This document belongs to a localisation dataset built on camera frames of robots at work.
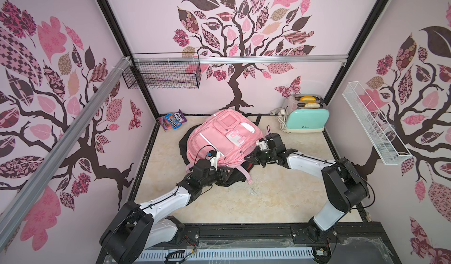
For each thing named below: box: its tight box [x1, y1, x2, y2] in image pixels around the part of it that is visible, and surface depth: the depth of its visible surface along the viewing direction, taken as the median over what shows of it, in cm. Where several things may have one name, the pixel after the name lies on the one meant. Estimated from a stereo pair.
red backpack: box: [240, 160, 255, 173], surface depth 90 cm
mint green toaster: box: [283, 93, 331, 134], surface depth 105 cm
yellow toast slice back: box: [299, 95, 317, 102], surface depth 105 cm
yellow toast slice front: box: [304, 102, 321, 108], surface depth 103 cm
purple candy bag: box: [157, 109, 188, 132], surface depth 116 cm
